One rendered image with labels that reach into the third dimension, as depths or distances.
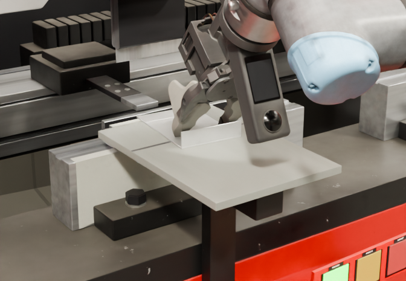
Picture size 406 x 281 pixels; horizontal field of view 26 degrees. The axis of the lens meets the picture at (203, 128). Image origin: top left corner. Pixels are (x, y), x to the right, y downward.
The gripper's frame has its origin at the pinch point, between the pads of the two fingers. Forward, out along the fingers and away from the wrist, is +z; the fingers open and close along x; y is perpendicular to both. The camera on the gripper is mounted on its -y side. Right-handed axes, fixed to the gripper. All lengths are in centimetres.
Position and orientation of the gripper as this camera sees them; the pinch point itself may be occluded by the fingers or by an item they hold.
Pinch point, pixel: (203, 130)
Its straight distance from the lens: 110.5
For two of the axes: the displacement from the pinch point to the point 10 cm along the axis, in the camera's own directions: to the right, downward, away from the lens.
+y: -3.7, -8.4, 4.0
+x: -8.7, 1.7, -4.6
